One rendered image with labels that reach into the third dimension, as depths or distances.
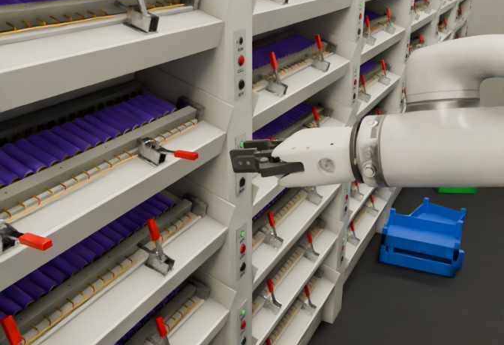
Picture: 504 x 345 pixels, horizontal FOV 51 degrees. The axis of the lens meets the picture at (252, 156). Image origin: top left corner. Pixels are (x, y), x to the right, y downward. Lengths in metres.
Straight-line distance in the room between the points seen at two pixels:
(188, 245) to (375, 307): 1.23
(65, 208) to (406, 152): 0.40
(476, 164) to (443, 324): 1.51
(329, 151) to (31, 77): 0.33
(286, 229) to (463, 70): 0.88
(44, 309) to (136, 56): 0.36
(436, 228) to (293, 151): 1.84
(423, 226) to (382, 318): 0.57
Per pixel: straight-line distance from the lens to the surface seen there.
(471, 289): 2.26
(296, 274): 1.53
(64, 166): 0.71
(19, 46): 0.62
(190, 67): 0.93
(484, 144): 0.56
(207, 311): 1.09
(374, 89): 1.97
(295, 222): 1.40
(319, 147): 0.60
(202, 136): 0.89
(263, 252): 1.26
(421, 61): 0.58
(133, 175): 0.75
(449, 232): 2.42
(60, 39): 0.66
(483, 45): 0.55
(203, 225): 0.99
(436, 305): 2.13
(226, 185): 0.97
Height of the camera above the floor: 1.23
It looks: 22 degrees down
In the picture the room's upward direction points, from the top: straight up
